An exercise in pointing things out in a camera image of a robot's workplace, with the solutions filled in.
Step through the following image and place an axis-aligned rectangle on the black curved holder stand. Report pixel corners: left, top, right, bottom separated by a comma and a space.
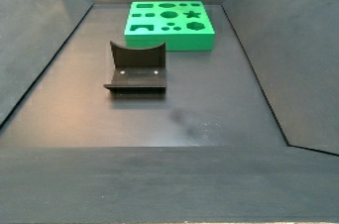
103, 42, 167, 94

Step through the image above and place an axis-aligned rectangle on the green shape sorter block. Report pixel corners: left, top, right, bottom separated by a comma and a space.
125, 1, 215, 52

